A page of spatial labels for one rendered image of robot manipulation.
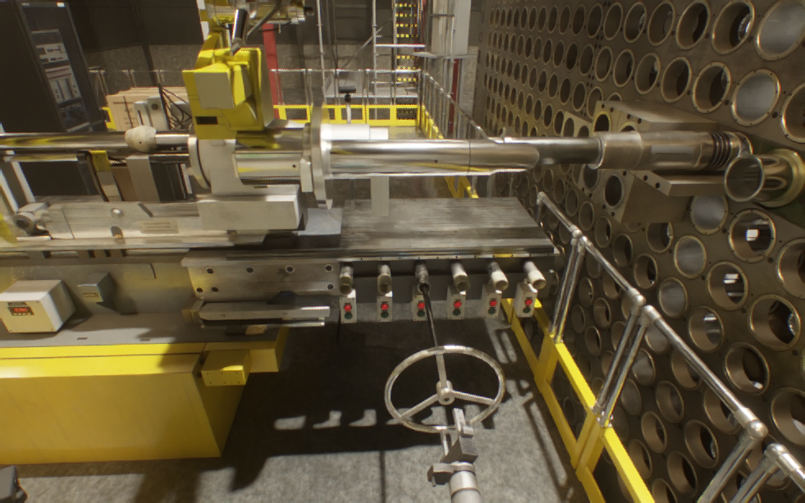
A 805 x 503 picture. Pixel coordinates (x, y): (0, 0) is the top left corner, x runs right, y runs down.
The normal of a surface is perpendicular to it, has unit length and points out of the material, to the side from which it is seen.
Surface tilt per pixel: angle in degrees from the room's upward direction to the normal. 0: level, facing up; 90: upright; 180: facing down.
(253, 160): 90
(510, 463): 0
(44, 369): 0
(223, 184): 68
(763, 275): 90
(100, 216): 90
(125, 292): 90
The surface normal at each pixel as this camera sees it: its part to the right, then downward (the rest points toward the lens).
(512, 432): 0.01, -0.87
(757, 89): 0.07, 0.66
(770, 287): -1.00, 0.02
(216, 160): 0.07, 0.46
